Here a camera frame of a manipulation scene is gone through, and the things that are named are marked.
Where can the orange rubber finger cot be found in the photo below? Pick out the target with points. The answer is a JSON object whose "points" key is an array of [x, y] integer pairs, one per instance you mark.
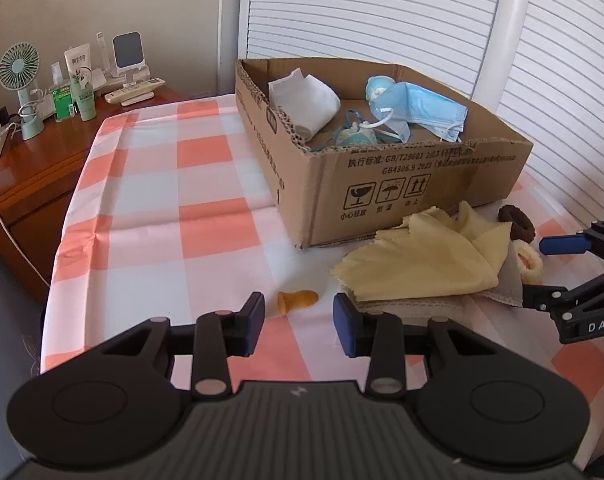
{"points": [[290, 301]]}

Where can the grey cleaning cloth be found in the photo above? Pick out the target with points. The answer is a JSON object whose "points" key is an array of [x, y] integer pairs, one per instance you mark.
{"points": [[508, 292]]}

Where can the white remote control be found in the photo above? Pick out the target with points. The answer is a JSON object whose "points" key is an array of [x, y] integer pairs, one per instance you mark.
{"points": [[136, 92]]}

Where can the brown cardboard box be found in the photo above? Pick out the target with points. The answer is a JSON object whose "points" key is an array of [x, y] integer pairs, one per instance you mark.
{"points": [[327, 194]]}

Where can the blue surgical face mask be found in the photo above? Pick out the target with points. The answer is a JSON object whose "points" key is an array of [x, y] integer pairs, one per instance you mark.
{"points": [[415, 105]]}

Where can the white curved pole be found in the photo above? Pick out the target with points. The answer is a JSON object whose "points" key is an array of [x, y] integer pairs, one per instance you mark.
{"points": [[500, 52]]}

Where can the pink checkered tablecloth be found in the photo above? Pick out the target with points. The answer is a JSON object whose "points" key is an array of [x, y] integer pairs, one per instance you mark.
{"points": [[172, 217]]}

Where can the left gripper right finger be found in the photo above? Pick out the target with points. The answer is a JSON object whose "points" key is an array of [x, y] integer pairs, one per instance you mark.
{"points": [[378, 336]]}

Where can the brown hair scrunchie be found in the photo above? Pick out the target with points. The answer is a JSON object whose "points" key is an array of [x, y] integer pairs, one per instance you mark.
{"points": [[522, 228]]}

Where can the phone on white stand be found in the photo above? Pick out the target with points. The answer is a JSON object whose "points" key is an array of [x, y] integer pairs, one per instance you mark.
{"points": [[128, 55]]}

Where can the yellow cleaning cloth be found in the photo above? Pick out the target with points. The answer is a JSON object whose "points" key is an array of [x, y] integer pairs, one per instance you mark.
{"points": [[431, 254]]}

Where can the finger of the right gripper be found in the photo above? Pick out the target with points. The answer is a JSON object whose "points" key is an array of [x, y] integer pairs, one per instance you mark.
{"points": [[545, 298], [564, 245]]}

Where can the folded white towel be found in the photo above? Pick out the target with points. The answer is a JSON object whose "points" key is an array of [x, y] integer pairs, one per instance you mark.
{"points": [[309, 103]]}

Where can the wooden nightstand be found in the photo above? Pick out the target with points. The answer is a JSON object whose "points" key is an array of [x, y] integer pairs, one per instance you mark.
{"points": [[38, 178]]}

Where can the green bottle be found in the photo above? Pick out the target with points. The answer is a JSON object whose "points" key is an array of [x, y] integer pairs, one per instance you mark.
{"points": [[82, 92]]}

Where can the cream hair scrunchie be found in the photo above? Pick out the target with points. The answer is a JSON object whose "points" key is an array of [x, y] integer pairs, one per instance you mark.
{"points": [[530, 263]]}

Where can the green small box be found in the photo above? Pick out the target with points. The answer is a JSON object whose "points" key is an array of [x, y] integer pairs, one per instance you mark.
{"points": [[63, 102]]}

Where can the white louvered closet door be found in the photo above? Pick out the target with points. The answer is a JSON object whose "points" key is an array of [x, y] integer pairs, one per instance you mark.
{"points": [[554, 94]]}

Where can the blue embroidered sachet pouch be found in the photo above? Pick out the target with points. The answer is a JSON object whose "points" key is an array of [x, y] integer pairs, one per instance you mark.
{"points": [[356, 131]]}

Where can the blue white plush toy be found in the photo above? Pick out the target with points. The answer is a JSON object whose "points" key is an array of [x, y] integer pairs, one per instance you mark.
{"points": [[381, 91]]}

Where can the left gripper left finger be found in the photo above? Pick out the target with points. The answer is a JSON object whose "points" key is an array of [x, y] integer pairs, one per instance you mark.
{"points": [[219, 335]]}

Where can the mint green desk fan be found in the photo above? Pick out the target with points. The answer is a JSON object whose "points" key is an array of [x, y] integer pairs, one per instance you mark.
{"points": [[19, 67]]}

